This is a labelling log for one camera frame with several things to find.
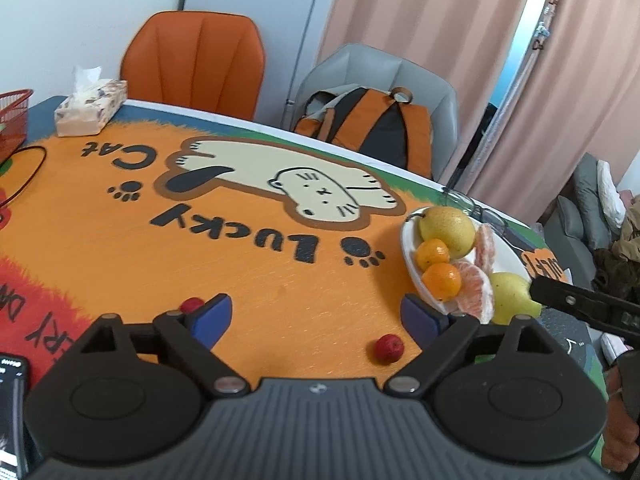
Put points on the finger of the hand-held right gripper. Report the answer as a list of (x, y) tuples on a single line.
[(575, 302)]

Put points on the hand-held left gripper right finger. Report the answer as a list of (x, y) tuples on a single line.
[(420, 320)]

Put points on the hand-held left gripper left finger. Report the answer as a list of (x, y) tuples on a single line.
[(212, 320)]

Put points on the small red apple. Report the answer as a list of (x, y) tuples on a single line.
[(191, 304)]

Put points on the small rough red fruit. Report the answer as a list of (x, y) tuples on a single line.
[(389, 349)]

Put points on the small orange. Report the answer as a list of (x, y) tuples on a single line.
[(441, 282), (432, 254)]

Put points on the wide peeled pomelo segment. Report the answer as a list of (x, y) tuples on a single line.
[(475, 290)]

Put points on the white oval bowl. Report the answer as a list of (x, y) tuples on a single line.
[(411, 252)]

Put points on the narrow peeled pomelo segment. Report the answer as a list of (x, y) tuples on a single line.
[(486, 250)]

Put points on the person's right hand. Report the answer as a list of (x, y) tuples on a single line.
[(622, 440)]

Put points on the brown clothing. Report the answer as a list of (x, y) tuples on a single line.
[(622, 255)]

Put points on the printed cat table mat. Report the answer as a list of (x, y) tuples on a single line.
[(250, 260)]

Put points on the grey sofa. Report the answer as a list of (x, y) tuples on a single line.
[(570, 220)]

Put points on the yellow pear with stem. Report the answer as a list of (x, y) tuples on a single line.
[(447, 230)]

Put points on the white pillow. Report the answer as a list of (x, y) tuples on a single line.
[(610, 187)]

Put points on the black-framed glasses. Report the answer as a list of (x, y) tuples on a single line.
[(467, 200)]

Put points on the orange and black backpack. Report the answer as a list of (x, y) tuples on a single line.
[(380, 130)]

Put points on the black smartphone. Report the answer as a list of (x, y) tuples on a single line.
[(12, 410)]

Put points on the pink curtain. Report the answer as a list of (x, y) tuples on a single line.
[(590, 60), (425, 10)]

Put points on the patterned tissue pack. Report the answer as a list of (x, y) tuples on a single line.
[(90, 105)]

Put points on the grey chair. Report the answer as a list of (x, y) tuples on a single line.
[(370, 65)]

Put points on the orange chair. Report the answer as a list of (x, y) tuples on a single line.
[(195, 60)]

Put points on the window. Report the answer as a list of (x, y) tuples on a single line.
[(525, 35)]

